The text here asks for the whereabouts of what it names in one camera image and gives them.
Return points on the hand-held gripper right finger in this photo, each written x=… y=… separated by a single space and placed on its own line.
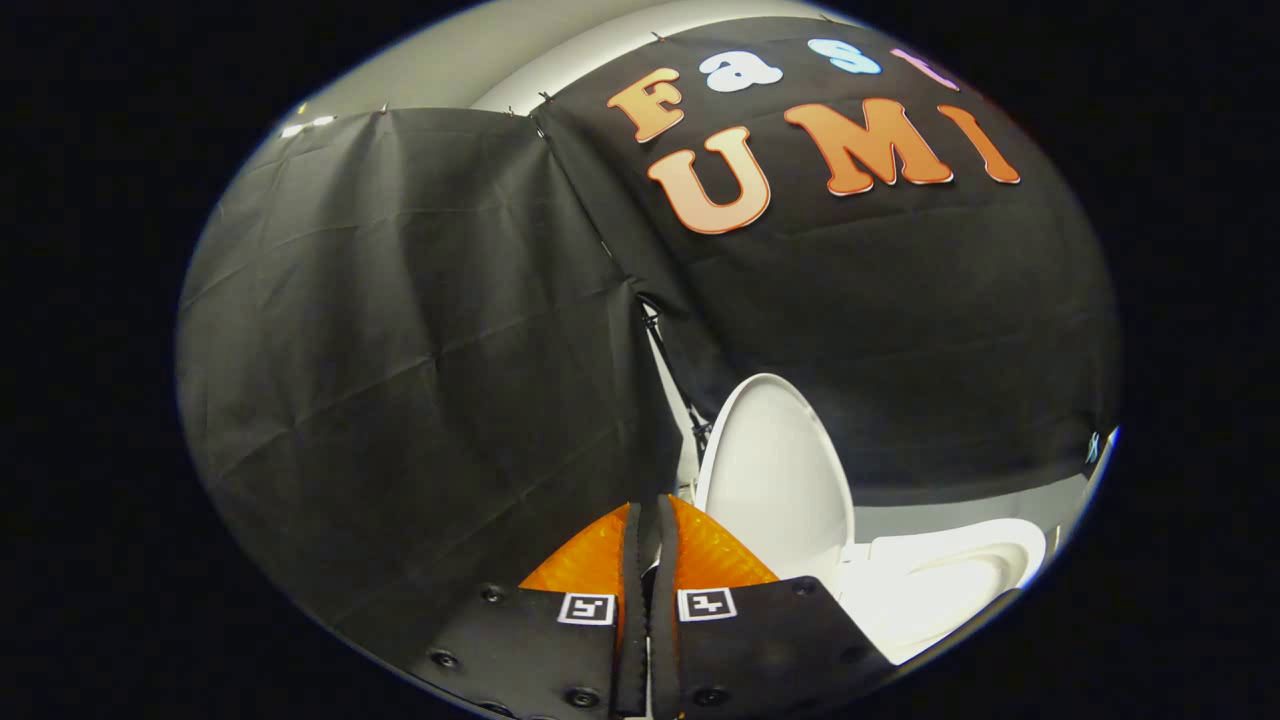
x=770 y=650

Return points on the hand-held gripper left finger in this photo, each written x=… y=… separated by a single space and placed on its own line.
x=540 y=650

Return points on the black backdrop cloth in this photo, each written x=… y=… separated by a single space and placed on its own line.
x=420 y=380

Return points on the small ceiling light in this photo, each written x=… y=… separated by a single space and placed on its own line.
x=305 y=125

